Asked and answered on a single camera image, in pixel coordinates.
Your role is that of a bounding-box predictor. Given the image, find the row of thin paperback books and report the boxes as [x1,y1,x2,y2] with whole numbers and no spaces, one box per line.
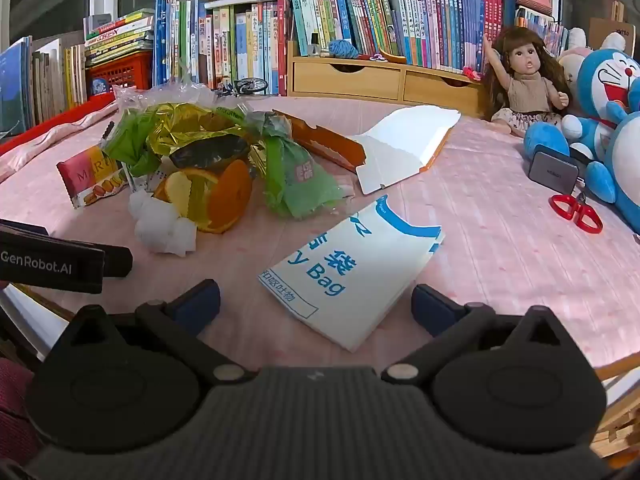
[285,0,503,73]

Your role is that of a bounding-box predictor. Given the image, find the blue yarn ball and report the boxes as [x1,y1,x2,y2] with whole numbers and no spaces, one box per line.
[327,39,360,60]

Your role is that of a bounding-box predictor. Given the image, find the brown-haired doll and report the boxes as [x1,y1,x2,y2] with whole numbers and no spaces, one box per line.
[482,27,573,136]

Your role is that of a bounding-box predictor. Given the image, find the row of leaning picture books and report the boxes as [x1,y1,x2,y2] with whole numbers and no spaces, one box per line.
[0,35,88,133]

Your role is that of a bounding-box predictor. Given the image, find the clear plastic bag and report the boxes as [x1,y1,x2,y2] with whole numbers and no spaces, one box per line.
[111,82,281,126]

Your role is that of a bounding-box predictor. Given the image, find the row of tall picture books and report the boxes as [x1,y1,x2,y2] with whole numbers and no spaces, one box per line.
[152,0,291,96]

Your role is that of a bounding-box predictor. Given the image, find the blue cat plush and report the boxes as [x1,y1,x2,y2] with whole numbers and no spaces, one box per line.
[585,110,640,233]

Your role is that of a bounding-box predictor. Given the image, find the black model bicycle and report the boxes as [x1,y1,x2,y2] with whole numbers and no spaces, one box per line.
[220,77,271,97]

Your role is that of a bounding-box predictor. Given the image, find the black plastic wrapper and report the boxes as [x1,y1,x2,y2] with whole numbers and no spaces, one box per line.
[169,135,251,170]

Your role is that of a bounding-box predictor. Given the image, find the brown cardboard box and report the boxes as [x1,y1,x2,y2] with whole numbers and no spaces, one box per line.
[587,0,636,58]

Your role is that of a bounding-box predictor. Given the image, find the white and blue paper bag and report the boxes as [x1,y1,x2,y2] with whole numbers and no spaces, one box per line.
[257,194,446,353]

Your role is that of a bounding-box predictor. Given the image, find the orange slice printed packet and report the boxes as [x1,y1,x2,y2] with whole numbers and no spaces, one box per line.
[152,159,254,235]

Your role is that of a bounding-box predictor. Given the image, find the wooden slatted frame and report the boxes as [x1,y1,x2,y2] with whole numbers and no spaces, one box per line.
[595,360,640,458]

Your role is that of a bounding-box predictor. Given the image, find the row of small books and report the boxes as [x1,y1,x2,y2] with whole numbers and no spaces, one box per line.
[515,5,571,56]

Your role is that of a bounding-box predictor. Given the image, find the gold foil wrapper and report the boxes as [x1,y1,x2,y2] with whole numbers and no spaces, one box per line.
[145,102,266,161]

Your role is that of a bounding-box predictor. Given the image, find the torn orange and white carton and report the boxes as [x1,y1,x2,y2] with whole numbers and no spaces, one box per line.
[272,105,462,196]

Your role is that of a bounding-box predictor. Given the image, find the white and pink rabbit plush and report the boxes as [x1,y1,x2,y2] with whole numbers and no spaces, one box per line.
[557,27,593,86]

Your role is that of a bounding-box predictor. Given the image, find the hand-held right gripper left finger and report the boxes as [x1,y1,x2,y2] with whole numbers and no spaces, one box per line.
[50,279,258,387]

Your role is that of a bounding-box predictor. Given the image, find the wooden drawer organizer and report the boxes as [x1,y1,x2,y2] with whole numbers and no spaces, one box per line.
[286,40,488,116]

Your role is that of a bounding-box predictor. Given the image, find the macaron print snack packet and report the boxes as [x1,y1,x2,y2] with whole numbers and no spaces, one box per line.
[56,144,132,210]

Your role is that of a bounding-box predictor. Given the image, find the person's maroon clothing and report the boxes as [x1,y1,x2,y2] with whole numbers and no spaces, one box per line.
[0,360,41,461]

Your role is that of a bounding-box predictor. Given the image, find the green plastic wrapper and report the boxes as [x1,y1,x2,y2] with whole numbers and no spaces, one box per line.
[101,109,168,177]

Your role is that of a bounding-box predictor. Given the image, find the crumpled white tissue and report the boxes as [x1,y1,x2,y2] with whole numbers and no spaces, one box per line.
[129,190,198,256]

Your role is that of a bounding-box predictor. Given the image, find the red scissors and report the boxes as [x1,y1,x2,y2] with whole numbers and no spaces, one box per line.
[548,191,604,235]

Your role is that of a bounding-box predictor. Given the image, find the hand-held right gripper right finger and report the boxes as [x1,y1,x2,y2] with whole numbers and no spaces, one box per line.
[381,284,583,386]

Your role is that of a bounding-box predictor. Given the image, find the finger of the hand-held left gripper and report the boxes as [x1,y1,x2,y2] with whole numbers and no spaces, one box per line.
[104,246,134,278]

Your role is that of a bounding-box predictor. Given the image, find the red plastic crate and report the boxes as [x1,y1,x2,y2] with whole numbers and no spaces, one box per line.
[87,50,153,96]

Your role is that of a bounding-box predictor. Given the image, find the grey rectangular box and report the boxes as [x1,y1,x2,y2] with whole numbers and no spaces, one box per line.
[529,144,581,195]

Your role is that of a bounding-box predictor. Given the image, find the stack of flat books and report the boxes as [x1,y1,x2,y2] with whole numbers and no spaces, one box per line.
[84,8,156,66]

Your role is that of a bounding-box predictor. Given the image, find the blue cat plush open mouth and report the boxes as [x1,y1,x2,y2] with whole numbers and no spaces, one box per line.
[524,32,640,161]

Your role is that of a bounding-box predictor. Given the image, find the green plastic bag pink label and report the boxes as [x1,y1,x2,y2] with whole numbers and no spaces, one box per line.
[240,107,348,220]

